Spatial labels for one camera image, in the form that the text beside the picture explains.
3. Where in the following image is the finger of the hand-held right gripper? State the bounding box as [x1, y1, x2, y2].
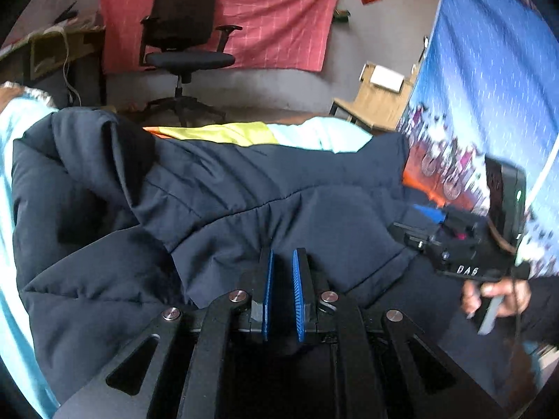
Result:
[389, 222, 438, 250]
[412, 203, 447, 224]

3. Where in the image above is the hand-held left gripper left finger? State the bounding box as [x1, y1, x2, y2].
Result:
[55, 247, 276, 419]

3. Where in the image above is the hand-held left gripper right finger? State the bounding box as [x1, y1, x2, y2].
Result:
[291, 247, 496, 419]

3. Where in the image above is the navy padded jacket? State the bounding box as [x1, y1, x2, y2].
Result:
[11, 107, 520, 404]

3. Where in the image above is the person's right hand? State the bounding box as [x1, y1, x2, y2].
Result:
[462, 279, 531, 320]

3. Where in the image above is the wooden side table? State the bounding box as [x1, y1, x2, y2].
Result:
[329, 63, 421, 134]

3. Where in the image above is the blue printed curtain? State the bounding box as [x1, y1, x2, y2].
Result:
[397, 0, 559, 280]

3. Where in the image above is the white book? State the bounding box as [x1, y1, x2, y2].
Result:
[370, 65, 406, 93]

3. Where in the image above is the colourful patchwork blanket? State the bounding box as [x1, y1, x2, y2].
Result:
[0, 83, 376, 419]

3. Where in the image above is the black office chair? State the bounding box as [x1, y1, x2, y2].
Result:
[139, 0, 244, 128]

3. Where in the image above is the wooden desk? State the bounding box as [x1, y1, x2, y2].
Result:
[0, 20, 108, 108]

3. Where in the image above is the red checked wall cloth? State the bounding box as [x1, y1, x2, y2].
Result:
[100, 0, 347, 76]

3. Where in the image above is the white cable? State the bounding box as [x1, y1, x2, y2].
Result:
[60, 30, 83, 106]

